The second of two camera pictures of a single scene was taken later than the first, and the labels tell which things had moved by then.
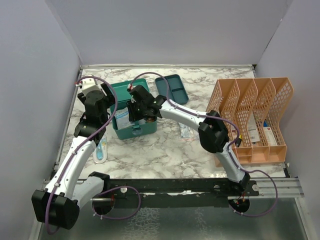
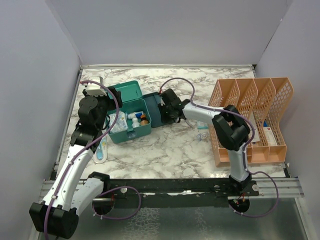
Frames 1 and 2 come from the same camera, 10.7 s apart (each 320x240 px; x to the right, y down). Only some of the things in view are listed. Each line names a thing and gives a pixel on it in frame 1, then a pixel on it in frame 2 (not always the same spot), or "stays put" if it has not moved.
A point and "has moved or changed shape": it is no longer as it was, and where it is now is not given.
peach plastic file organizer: x=252 y=110 stays put
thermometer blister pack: x=100 y=155 stays put
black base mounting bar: x=173 y=193 stays put
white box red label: x=270 y=136 stays put
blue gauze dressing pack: x=122 y=118 has moved or changed shape
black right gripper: x=133 y=116 to x=165 y=119
